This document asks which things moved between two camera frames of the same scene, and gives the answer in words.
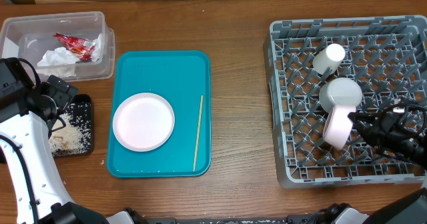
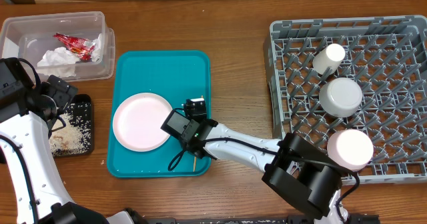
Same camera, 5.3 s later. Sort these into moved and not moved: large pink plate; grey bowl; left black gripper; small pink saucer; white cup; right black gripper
Moved: right black gripper; small pink saucer
Not moved: left black gripper; large pink plate; grey bowl; white cup
